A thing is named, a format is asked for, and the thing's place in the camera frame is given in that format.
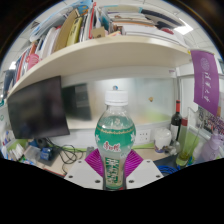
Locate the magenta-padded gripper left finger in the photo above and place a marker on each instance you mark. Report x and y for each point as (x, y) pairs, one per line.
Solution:
(81, 173)

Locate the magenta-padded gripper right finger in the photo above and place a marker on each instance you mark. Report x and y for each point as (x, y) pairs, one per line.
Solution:
(143, 173)

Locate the green-labelled clear drink bottle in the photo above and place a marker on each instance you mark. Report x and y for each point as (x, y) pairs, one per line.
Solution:
(115, 140)

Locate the purple translucent water bottle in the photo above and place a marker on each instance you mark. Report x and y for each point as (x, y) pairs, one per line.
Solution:
(213, 148)

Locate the white lidded jar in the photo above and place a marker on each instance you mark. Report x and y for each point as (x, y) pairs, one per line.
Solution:
(162, 140)

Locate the small blue box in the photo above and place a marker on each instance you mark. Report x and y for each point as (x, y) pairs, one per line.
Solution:
(46, 154)

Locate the green drinking glass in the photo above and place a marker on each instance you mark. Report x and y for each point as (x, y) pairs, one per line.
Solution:
(186, 151)

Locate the dark wine bottle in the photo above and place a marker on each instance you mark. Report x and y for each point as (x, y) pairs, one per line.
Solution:
(176, 125)

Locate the black computer monitor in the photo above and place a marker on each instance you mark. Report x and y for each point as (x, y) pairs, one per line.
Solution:
(38, 110)

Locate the purple hanging flag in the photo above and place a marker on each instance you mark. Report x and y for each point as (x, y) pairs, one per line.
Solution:
(206, 80)

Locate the white wall socket strip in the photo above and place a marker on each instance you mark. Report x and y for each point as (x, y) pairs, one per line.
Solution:
(142, 136)

